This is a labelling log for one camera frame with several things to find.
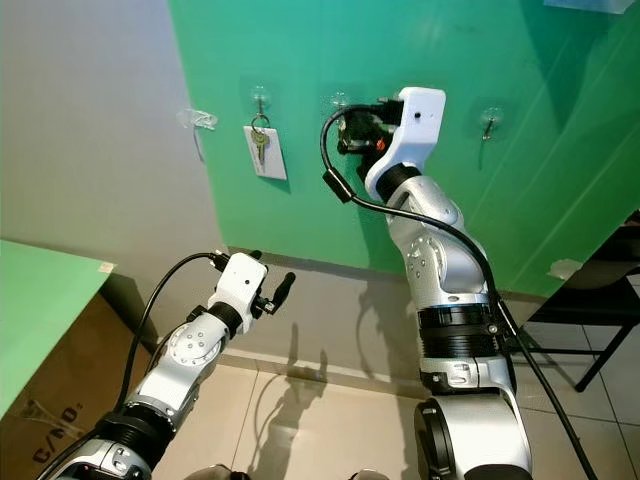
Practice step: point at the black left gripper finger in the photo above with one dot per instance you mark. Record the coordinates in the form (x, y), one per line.
(285, 290)
(256, 254)

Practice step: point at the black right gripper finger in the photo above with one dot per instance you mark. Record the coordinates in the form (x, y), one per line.
(350, 120)
(353, 146)

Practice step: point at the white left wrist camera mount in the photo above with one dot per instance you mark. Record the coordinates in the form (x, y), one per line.
(240, 280)

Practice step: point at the black metal frame table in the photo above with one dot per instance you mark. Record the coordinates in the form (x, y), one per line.
(610, 250)

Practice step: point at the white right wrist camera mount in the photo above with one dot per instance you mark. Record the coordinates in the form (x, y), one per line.
(415, 125)

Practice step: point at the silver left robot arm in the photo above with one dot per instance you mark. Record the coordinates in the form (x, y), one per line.
(185, 355)

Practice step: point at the clear wall hook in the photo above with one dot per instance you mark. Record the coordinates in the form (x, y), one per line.
(491, 120)
(337, 99)
(260, 96)

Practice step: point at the green table cover sheet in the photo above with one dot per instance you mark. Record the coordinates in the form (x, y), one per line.
(40, 320)

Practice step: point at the brown cardboard box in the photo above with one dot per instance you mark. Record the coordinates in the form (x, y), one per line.
(70, 410)

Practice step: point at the key with white tag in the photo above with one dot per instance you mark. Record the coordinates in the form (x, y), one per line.
(263, 151)

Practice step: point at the green wall board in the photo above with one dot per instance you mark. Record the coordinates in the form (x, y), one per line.
(290, 220)

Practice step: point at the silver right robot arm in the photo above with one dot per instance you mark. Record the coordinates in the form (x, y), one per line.
(455, 270)

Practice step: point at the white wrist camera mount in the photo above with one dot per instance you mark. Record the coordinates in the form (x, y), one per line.
(415, 125)
(240, 280)

